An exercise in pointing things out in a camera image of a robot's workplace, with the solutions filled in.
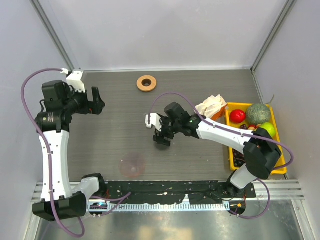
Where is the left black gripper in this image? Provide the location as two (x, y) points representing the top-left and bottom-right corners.
(62, 84), (105, 115)

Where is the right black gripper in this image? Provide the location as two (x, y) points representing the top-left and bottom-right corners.
(153, 113), (182, 146)

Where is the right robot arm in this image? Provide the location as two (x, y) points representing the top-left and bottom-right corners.
(145, 102), (282, 197)

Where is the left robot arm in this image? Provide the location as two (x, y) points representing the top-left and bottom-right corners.
(32, 80), (107, 222)

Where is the white coffee filter stack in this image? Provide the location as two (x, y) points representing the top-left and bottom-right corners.
(195, 94), (227, 118)

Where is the red apple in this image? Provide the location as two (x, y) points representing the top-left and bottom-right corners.
(229, 109), (246, 124)

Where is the dark red grape bunch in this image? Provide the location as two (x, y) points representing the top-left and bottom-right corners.
(232, 124), (248, 168)

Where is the green netted melon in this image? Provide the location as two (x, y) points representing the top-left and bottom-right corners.
(246, 103), (272, 125)

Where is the green apple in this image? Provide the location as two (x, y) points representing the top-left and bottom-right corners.
(259, 122), (276, 138)

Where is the yellow plastic tray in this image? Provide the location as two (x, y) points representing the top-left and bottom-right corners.
(225, 102), (288, 175)

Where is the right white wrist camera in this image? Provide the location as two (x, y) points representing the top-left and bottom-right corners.
(145, 113), (162, 132)

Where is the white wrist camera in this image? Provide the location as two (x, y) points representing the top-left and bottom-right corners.
(145, 113), (162, 132)
(61, 68), (86, 93)

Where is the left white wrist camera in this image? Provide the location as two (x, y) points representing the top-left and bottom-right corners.
(61, 68), (86, 93)

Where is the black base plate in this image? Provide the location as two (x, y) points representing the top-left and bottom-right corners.
(92, 180), (256, 205)

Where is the white slotted cable duct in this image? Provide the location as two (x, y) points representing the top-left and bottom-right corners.
(86, 201), (230, 211)

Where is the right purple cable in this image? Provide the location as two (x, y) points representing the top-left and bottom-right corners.
(149, 91), (295, 220)

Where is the aluminium frame rail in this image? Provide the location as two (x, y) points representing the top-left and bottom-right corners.
(31, 179), (305, 203)

